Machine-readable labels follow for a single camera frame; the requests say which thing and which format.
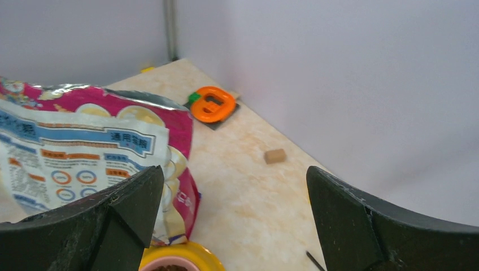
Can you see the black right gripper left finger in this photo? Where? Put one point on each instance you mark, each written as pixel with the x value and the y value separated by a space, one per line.
pixel 108 230

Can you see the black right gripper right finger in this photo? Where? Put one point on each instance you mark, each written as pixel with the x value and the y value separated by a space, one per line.
pixel 359 231

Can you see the pink pet food bag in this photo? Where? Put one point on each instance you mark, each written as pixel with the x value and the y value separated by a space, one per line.
pixel 66 142

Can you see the brown pet food kibble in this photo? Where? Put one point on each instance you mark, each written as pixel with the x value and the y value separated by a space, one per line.
pixel 171 267

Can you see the pink food bowl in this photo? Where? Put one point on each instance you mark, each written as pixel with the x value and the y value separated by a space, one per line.
pixel 168 260

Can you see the yellow double pet feeder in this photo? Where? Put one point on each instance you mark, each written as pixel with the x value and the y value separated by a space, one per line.
pixel 200 256

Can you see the black tripod stand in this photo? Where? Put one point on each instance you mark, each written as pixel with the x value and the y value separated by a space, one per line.
pixel 314 261

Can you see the tan wooden block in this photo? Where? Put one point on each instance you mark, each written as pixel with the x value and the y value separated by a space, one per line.
pixel 275 156

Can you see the small yellow wall block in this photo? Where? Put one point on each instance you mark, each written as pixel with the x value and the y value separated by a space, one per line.
pixel 147 69

